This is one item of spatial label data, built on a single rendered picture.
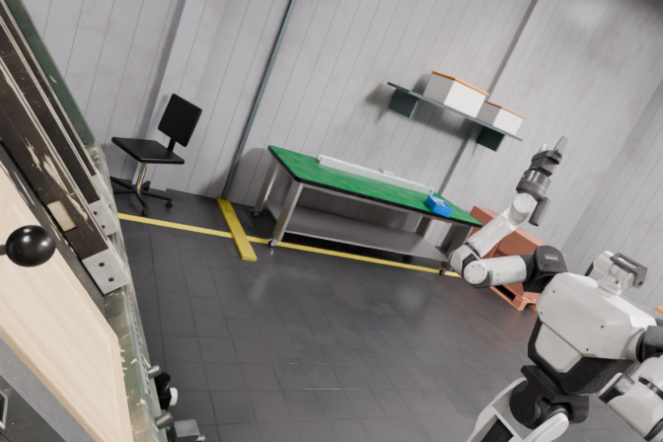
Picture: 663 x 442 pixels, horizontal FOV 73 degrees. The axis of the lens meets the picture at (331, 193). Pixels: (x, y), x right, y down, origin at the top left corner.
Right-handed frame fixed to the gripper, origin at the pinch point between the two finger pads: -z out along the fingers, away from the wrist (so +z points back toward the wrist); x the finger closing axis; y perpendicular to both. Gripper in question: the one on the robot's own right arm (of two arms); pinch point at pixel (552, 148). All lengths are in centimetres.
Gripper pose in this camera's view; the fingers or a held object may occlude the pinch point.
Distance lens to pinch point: 167.6
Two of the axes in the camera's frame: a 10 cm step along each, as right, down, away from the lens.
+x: 0.9, -1.1, -9.9
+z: -4.9, 8.6, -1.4
